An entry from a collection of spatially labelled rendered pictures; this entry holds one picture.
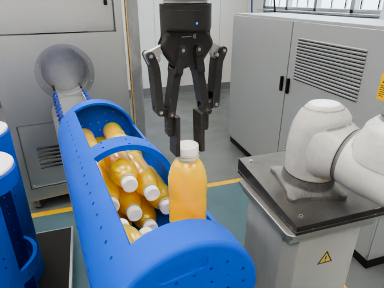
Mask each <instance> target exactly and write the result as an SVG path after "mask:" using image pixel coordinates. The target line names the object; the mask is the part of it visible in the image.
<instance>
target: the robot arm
mask: <svg viewBox="0 0 384 288"><path fill-rule="evenodd" d="M207 1H208V0H163V3H160V4H159V18H160V30H161V36H160V39H159V41H158V46H156V47H154V48H152V49H151V50H144V51H143V52H142V56H143V58H144V60H145V62H146V64H147V69H148V75H149V84H150V93H151V102H152V108H153V111H154V112H155V113H156V114H157V115H158V116H160V117H164V118H165V133H166V134H167V135H168V136H169V137H170V151H171V152H172V153H173V154H174V155H175V156H176V157H180V156H181V150H180V149H181V124H180V117H179V116H178V115H176V109H177V102H178V94H179V87H180V82H181V76H182V75H183V70H184V69H185V68H187V67H189V68H190V71H191V74H192V78H193V85H194V91H195V97H196V101H197V107H198V109H197V108H196V109H193V135H194V141H196V142H197V143H198V144H199V151H200V152H203V151H205V130H207V129H208V127H209V114H211V112H212V108H214V107H215V108H216V107H218V106H219V102H220V94H221V81H222V68H223V61H224V58H225V56H226V53H227V47H225V46H221V45H217V44H215V43H213V40H212V38H211V35H210V30H211V10H212V3H207ZM208 52H209V54H210V61H209V76H208V85H207V87H206V80H205V63H204V59H205V57H206V56H207V54H208ZM161 54H163V55H164V56H165V58H166V59H167V60H168V68H167V70H168V77H167V85H166V94H165V102H163V91H162V80H161V70H160V66H159V63H160V61H161ZM270 172H271V173H272V174H274V175H275V177H276V179H277V180H278V182H279V184H280V185H281V187H282V188H283V190H284V192H285V194H286V199H287V201H288V202H290V203H298V202H303V201H320V200H330V199H336V200H342V201H344V200H346V198H347V193H346V192H345V191H343V190H342V189H341V188H340V187H339V186H338V185H337V184H336V182H338V183H339V184H341V185H342V186H344V187H345V188H347V189H349V190H350V191H352V192H354V193H356V194H358V195H359V196H361V197H363V198H365V199H367V200H369V201H372V202H374V203H376V204H378V205H380V206H383V207H384V107H383V110H382V113H381V114H380V115H377V116H376V117H374V118H372V119H370V120H369V121H367V122H366V124H365V126H364V127H363V129H360V128H359V127H358V126H357V125H356V124H354V123H353V122H352V115H351V113H350V112H349V110H348V109H347V108H346V107H345V106H344V105H342V104H341V103H339V102H337V101H334V100H330V99H314V100H311V101H309V102H308V103H307V104H305V105H304V107H302V108H301V109H300V110H299V112H298V113H297V115H296V116H295V118H294V120H293V122H292V124H291V127H290V131H289V134H288V138H287V144H286V150H285V161H284V165H283V166H272V167H271V169H270Z"/></svg>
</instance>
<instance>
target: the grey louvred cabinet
mask: <svg viewBox="0 0 384 288"><path fill-rule="evenodd" d="M314 99H330V100H334V101H337V102H339V103H341V104H342V105H344V106H345V107H346V108H347V109H348V110H349V112H350V113H351V115H352V122H353V123H354V124H356V125H357V126H358V127H359V128H360V129H363V127H364V126H365V124H366V122H367V121H369V120H370V119H372V118H374V117H376V116H377V115H380V114H381V113H382V110H383V107H384V19H369V18H352V17H335V16H325V15H308V14H292V13H235V15H234V19H233V42H232V54H231V77H230V99H229V122H228V134H229V136H230V141H231V142H232V143H233V144H234V145H235V146H236V147H237V148H239V149H240V151H241V152H243V153H244V155H245V156H247V157H250V156H255V155H262V154H268V153H276V152H280V151H285V150H286V144H287V138H288V134H289V131H290V127H291V124H292V122H293V120H294V118H295V116H296V115H297V113H298V112H299V110H300V109H301V108H302V107H304V105H305V104H307V103H308V102H309V101H311V100H314ZM353 257H354V258H355V259H356V260H357V261H358V262H359V263H360V264H361V265H362V266H363V267H364V268H369V267H373V266H376V265H380V264H383V263H384V215H382V216H381V217H380V219H378V220H374V221H373V224H370V225H366V226H362V227H360V230H359V233H358V238H357V241H356V244H355V248H354V252H353Z"/></svg>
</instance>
